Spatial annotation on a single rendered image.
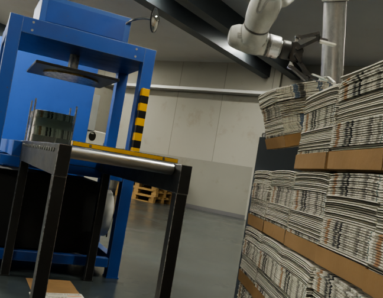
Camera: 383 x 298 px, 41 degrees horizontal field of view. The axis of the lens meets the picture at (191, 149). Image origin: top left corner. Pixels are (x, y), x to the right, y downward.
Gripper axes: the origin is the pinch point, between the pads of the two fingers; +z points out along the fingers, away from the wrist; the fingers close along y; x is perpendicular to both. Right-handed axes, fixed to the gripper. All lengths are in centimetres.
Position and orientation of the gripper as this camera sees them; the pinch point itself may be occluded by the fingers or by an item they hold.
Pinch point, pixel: (328, 61)
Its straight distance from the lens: 214.3
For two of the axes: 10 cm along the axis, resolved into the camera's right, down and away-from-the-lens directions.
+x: 0.6, -0.2, -10.0
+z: 9.7, 2.5, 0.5
